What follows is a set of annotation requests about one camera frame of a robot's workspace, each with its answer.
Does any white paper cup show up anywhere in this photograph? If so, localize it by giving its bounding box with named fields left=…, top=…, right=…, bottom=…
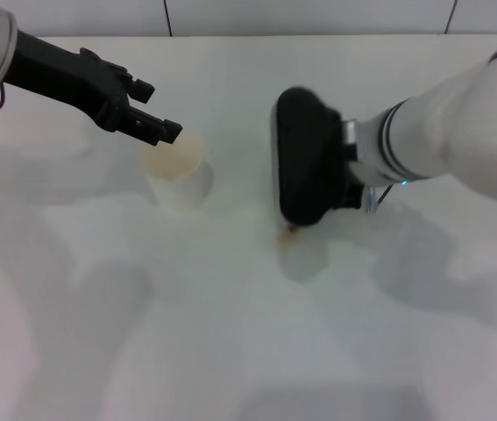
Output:
left=138, top=129, right=214, bottom=214

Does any brown water stain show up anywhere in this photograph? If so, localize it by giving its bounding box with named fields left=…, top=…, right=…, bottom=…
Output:
left=273, top=225, right=304, bottom=249

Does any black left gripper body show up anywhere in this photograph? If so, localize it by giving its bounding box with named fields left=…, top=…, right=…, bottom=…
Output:
left=2, top=29, right=129, bottom=132

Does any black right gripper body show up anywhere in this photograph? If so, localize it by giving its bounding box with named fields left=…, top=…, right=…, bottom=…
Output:
left=333, top=173, right=364, bottom=211

